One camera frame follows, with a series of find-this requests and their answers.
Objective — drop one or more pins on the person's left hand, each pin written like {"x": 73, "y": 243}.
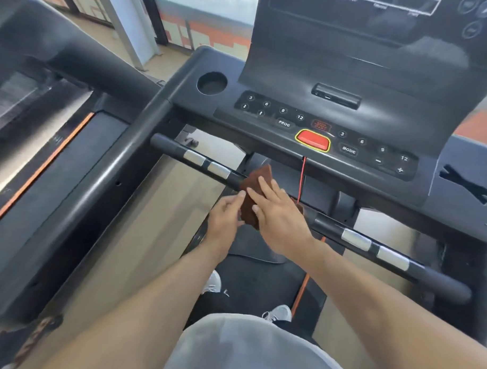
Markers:
{"x": 223, "y": 227}

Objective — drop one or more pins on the person's left grey shoe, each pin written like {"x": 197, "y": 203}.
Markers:
{"x": 213, "y": 281}

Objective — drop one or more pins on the orange patterned parapet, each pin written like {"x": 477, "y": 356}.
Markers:
{"x": 206, "y": 32}

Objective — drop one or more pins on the person's grey shoe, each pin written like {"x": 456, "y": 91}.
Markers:
{"x": 280, "y": 312}
{"x": 213, "y": 281}

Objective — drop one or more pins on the person's right hand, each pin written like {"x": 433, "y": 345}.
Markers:
{"x": 285, "y": 228}

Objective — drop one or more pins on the white column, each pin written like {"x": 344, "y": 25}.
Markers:
{"x": 134, "y": 23}

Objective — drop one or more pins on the person's right grey shoe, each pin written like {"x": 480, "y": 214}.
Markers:
{"x": 280, "y": 312}

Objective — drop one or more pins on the person's left forearm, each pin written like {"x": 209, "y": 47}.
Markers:
{"x": 132, "y": 321}

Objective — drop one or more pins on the black window frame post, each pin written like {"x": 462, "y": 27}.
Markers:
{"x": 158, "y": 22}

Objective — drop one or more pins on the person's grey shirt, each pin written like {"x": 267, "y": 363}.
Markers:
{"x": 249, "y": 349}

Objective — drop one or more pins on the person's right forearm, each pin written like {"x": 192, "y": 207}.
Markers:
{"x": 391, "y": 316}

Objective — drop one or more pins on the brown microfibre cloth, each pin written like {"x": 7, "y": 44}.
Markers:
{"x": 264, "y": 170}

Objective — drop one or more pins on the black treadmill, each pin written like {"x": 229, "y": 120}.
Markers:
{"x": 343, "y": 67}
{"x": 84, "y": 64}

